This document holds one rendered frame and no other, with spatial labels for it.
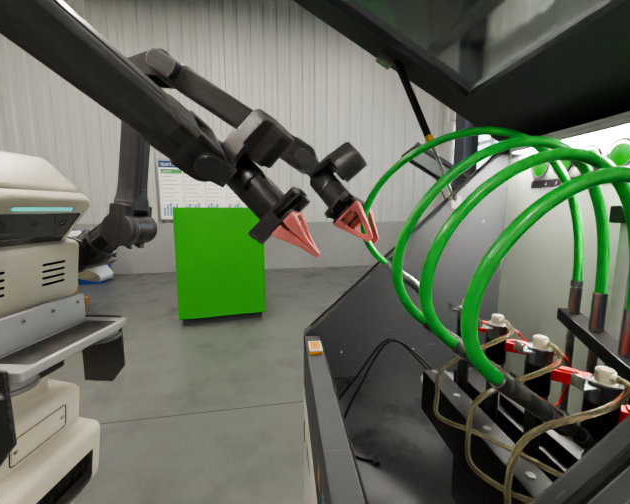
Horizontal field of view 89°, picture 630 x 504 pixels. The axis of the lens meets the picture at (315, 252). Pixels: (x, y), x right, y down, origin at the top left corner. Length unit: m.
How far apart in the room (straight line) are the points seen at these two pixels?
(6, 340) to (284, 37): 7.35
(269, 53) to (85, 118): 3.67
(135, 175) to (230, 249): 2.88
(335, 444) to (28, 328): 0.58
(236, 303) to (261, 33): 5.57
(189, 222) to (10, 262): 2.97
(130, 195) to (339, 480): 0.71
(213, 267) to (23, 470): 3.01
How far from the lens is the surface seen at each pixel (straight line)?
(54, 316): 0.83
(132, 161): 0.89
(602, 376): 0.43
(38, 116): 8.02
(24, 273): 0.80
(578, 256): 0.71
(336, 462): 0.51
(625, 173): 0.39
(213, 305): 3.82
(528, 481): 0.50
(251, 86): 7.33
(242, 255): 3.72
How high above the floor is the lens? 1.28
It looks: 8 degrees down
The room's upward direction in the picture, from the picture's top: straight up
